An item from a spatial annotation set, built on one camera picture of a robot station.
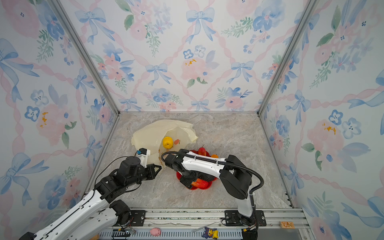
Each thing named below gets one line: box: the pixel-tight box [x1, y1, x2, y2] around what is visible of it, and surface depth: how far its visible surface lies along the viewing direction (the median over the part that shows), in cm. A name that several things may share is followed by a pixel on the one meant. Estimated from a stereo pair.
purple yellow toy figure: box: [202, 226, 219, 240], surface depth 70 cm
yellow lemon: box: [162, 136, 174, 149], surface depth 99 cm
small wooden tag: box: [281, 221, 295, 229], surface depth 73 cm
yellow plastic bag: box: [131, 119, 198, 168], surface depth 89 cm
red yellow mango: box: [191, 178, 209, 188], surface depth 81 cm
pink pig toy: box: [150, 227, 162, 237], surface depth 71 cm
